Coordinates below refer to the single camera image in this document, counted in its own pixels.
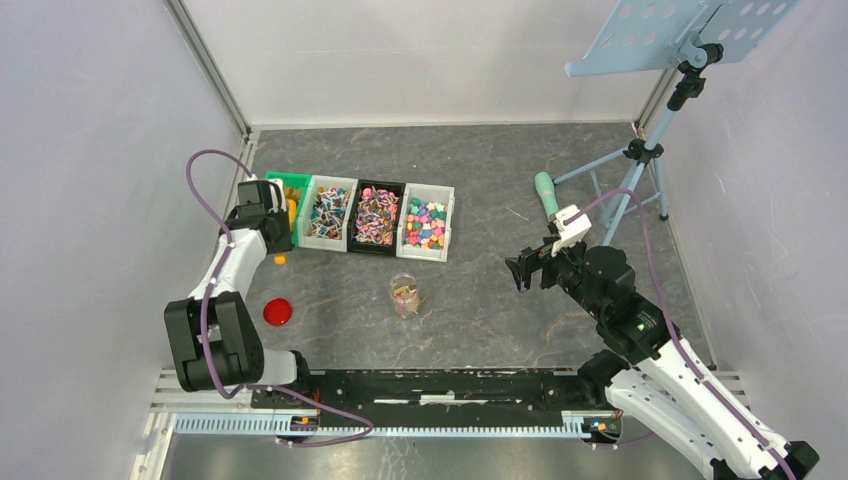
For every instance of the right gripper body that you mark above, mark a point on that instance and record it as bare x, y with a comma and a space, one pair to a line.
561, 269

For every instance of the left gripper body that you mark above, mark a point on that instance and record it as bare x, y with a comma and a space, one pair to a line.
284, 242

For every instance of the orange plastic scoop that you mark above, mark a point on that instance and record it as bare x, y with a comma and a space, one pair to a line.
280, 259

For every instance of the clear plastic jar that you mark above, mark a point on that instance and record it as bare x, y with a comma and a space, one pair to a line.
404, 292

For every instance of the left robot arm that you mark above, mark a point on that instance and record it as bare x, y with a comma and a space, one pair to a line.
213, 340

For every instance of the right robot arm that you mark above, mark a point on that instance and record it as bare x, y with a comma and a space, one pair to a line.
651, 372

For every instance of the green candy bin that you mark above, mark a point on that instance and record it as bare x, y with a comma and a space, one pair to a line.
295, 186

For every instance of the white lollipop bin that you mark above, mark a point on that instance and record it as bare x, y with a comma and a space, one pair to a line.
323, 222

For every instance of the red jar lid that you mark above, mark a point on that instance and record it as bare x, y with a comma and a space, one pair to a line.
277, 312

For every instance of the black swirl lollipop bin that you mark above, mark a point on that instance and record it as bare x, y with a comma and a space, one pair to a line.
375, 217

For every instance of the white star candy bin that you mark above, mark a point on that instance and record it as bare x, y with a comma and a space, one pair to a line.
424, 225

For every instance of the blue music stand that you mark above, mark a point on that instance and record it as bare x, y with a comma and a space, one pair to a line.
675, 37

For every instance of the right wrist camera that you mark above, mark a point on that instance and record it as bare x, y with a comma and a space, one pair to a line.
570, 227

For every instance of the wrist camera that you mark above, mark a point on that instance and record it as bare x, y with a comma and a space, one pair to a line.
570, 227
258, 197

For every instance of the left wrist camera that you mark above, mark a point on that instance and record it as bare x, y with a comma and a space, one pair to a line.
258, 197

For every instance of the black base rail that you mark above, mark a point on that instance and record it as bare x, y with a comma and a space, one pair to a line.
473, 400

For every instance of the aluminium frame post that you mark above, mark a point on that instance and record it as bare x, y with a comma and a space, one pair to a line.
203, 56

